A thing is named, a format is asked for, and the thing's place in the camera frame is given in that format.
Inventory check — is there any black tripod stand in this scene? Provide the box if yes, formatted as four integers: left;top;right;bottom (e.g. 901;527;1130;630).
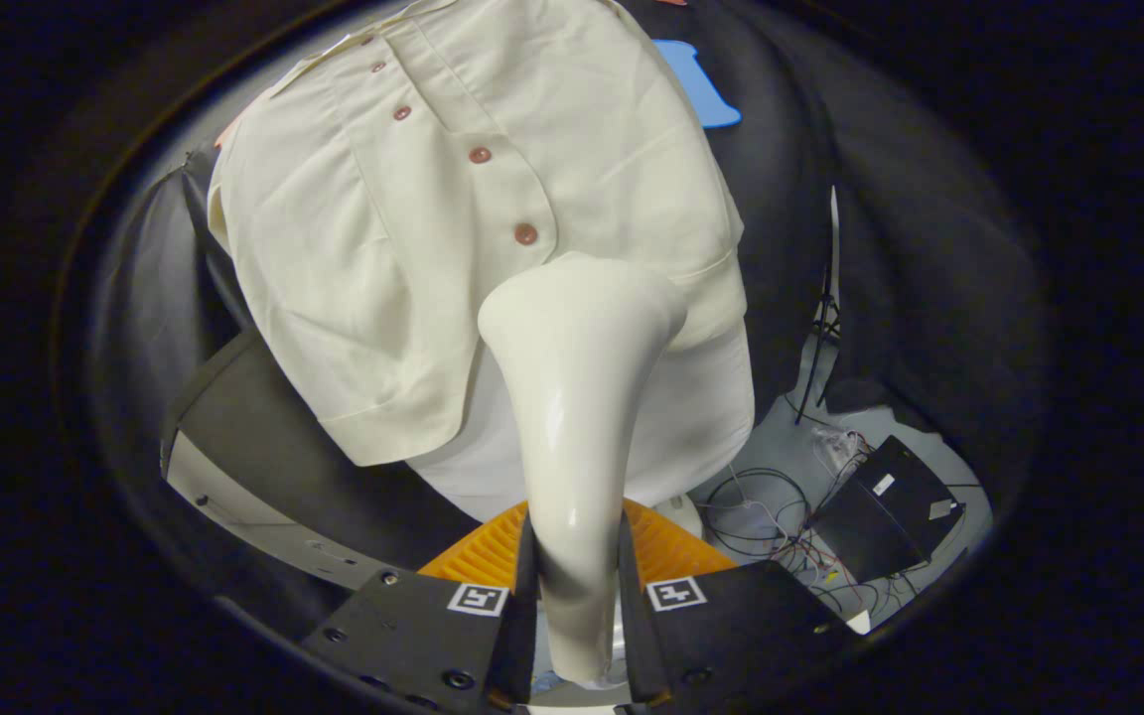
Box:
795;263;843;426

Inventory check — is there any black box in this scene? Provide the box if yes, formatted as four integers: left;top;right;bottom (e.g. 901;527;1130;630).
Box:
808;435;967;585

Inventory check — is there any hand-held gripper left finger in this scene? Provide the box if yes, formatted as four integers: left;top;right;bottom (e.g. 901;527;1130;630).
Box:
299;501;538;714

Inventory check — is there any white rounded object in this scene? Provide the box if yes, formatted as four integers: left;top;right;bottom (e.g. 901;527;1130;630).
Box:
656;494;704;542

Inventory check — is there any cream button shirt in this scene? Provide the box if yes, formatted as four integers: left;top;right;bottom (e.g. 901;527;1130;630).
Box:
207;0;747;468

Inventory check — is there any black backdrop cloth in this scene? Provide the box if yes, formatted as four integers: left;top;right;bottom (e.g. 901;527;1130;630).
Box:
85;0;1045;637

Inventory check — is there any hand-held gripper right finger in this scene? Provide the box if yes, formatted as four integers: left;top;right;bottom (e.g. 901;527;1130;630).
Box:
617;500;873;708

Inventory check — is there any white garment steamer head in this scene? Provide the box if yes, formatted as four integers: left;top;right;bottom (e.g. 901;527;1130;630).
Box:
478;253;689;688

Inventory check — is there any tangle of thin cables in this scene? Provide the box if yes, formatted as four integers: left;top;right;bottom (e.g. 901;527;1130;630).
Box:
706;425;930;617

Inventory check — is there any grey drawer cabinet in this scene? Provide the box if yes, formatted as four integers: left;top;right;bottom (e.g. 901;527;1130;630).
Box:
160;328;484;592

